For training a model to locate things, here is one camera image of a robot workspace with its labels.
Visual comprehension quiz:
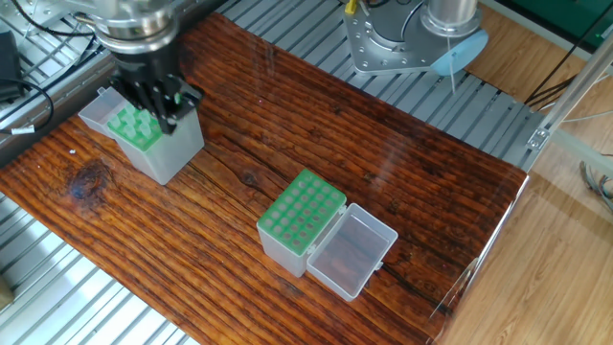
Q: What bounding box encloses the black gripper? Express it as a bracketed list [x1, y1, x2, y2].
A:
[115, 48, 204, 135]

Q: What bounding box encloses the clear tip box with tips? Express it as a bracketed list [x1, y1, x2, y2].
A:
[79, 86, 205, 185]

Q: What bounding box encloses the black electronic box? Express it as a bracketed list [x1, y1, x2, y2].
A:
[0, 29, 20, 102]

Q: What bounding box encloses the clear tip box green rack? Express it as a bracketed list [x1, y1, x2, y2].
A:
[257, 170, 399, 303]

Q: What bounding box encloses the silver robot mounting plate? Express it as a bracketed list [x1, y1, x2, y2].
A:
[345, 10, 447, 76]

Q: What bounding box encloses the glossy brown wooden board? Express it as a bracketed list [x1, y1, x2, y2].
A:
[0, 10, 531, 345]

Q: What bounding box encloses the black cable bundle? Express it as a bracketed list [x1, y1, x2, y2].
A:
[0, 77, 57, 133]

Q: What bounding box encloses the white cable tie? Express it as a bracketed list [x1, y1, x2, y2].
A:
[445, 38, 462, 97]

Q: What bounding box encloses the aluminium frame post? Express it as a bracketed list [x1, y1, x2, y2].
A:
[525, 48, 613, 175]

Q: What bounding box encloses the grey cable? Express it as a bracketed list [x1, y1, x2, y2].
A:
[579, 158, 613, 208]

